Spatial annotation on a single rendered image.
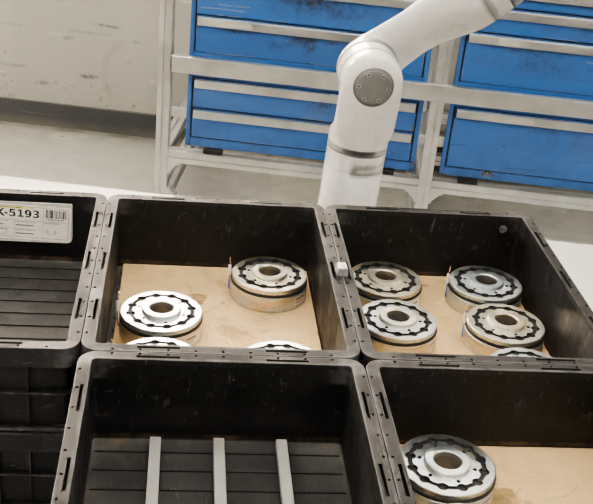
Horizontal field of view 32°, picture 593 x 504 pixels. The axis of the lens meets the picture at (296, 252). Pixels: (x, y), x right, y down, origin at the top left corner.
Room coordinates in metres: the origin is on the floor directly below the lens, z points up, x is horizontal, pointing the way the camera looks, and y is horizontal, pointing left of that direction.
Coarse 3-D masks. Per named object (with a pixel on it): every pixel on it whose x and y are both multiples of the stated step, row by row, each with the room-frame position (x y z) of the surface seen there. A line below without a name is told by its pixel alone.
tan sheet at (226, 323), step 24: (144, 264) 1.30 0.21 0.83; (120, 288) 1.22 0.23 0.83; (144, 288) 1.23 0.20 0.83; (168, 288) 1.24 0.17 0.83; (192, 288) 1.24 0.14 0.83; (216, 288) 1.25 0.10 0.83; (216, 312) 1.19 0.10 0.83; (240, 312) 1.19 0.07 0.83; (264, 312) 1.20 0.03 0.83; (288, 312) 1.21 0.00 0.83; (312, 312) 1.21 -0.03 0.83; (216, 336) 1.13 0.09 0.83; (240, 336) 1.13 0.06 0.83; (264, 336) 1.14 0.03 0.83; (288, 336) 1.14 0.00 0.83; (312, 336) 1.15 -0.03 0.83
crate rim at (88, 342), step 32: (320, 224) 1.28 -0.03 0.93; (96, 288) 1.04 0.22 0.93; (96, 320) 0.97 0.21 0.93; (352, 320) 1.03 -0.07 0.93; (160, 352) 0.92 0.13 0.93; (192, 352) 0.93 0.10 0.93; (224, 352) 0.94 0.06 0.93; (256, 352) 0.94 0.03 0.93; (288, 352) 0.95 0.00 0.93; (320, 352) 0.96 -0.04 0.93; (352, 352) 0.96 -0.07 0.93
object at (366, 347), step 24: (336, 216) 1.31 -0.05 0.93; (432, 216) 1.35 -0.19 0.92; (456, 216) 1.36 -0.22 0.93; (480, 216) 1.36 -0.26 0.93; (504, 216) 1.37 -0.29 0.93; (528, 216) 1.38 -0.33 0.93; (336, 240) 1.23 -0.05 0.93; (552, 264) 1.23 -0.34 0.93; (576, 288) 1.17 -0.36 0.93; (360, 312) 1.05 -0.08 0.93; (360, 336) 1.00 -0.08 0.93; (360, 360) 0.97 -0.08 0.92; (408, 360) 0.96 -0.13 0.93; (432, 360) 0.96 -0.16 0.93; (456, 360) 0.97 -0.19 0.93; (480, 360) 0.97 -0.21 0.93; (504, 360) 0.98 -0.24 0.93; (528, 360) 0.98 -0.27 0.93; (552, 360) 0.99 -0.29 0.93; (576, 360) 0.99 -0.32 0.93
